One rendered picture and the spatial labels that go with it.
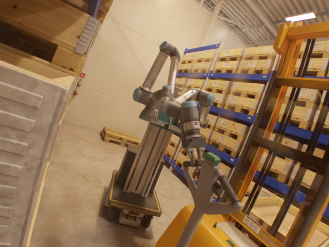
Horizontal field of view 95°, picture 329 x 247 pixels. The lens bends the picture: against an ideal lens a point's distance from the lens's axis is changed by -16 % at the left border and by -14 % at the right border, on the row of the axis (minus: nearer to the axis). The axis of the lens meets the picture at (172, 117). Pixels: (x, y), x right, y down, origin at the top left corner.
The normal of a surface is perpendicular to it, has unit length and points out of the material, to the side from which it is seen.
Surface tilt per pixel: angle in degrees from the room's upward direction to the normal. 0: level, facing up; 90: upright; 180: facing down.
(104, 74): 90
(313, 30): 90
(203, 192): 106
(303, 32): 90
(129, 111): 90
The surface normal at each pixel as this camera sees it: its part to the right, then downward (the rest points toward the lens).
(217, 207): -0.88, -0.15
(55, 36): 0.48, 0.22
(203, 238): -0.60, -0.63
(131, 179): 0.24, 0.12
